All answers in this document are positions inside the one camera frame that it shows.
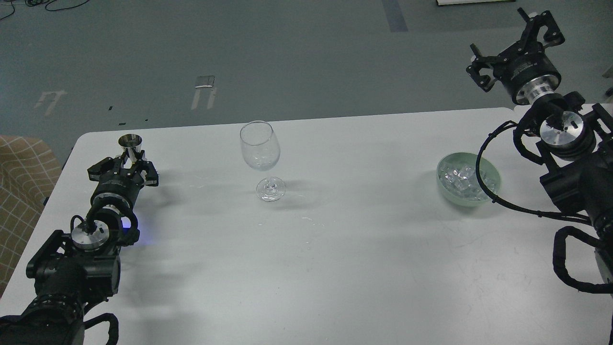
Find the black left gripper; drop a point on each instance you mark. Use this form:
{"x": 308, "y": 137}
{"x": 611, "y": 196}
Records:
{"x": 122, "y": 185}

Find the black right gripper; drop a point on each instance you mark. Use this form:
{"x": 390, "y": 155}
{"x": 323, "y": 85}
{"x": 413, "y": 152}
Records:
{"x": 527, "y": 64}

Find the steel cocktail jigger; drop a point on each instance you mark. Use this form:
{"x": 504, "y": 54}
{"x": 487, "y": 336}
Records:
{"x": 132, "y": 149}

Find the clear ice cubes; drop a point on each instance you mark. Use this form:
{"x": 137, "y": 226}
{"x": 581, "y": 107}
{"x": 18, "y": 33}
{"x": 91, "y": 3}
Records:
{"x": 461, "y": 181}

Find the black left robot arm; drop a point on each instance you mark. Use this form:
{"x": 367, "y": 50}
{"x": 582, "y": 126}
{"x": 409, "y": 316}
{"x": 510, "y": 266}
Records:
{"x": 74, "y": 272}

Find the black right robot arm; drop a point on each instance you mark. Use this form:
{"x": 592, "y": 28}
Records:
{"x": 575, "y": 148}

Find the clear wine glass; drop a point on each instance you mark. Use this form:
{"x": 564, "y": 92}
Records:
{"x": 261, "y": 151}

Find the tan checkered chair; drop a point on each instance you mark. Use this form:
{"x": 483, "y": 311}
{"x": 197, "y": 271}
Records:
{"x": 29, "y": 171}

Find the white board on floor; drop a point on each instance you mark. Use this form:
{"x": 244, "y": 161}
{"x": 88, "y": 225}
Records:
{"x": 463, "y": 2}

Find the green bowl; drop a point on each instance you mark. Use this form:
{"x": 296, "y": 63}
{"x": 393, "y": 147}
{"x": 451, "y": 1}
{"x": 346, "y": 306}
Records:
{"x": 458, "y": 158}

